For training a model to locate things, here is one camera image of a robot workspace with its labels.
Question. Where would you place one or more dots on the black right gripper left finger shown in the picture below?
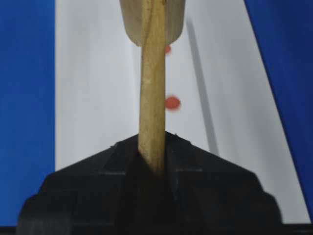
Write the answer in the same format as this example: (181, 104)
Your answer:
(95, 196)

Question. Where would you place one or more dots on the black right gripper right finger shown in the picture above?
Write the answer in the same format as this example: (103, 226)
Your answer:
(213, 196)

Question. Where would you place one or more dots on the wooden mallet hammer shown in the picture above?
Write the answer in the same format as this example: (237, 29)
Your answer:
(152, 25)

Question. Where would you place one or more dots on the red dot mark right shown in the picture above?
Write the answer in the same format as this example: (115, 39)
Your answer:
(172, 103)

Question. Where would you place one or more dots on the large white foam board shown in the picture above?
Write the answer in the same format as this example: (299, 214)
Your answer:
(97, 87)

